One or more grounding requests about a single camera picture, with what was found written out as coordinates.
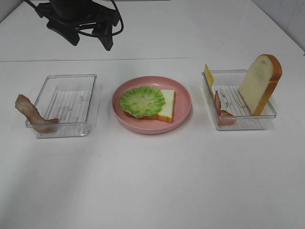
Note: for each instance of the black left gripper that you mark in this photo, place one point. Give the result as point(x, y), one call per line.
point(66, 15)

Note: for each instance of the green lettuce leaf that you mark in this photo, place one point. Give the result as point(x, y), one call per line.
point(143, 101)

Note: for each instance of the bread slice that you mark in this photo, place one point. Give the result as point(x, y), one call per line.
point(260, 82)
point(167, 112)

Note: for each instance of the left clear plastic tray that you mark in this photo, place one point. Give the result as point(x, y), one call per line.
point(73, 100)

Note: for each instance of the clear plastic tray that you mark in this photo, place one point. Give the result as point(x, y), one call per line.
point(73, 100)
point(227, 82)

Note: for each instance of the pink round plate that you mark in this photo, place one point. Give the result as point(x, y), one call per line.
point(182, 107)

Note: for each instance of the yellow cheese slice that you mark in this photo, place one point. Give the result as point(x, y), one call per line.
point(209, 77)

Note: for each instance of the right clear plastic tray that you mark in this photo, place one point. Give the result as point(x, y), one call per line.
point(227, 82)

